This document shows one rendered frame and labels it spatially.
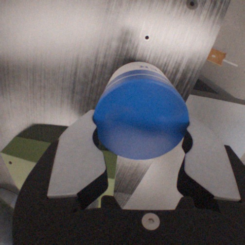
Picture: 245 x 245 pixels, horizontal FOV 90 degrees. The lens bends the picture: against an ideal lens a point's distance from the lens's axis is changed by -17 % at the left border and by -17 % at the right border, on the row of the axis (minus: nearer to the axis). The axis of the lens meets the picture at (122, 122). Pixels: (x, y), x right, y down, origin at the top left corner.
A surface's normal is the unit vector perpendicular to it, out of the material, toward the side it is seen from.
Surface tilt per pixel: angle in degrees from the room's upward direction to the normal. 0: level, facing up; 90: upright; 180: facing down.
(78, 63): 0
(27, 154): 90
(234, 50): 0
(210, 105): 0
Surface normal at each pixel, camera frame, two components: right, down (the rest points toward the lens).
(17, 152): 0.10, -0.84
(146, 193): -0.06, 0.53
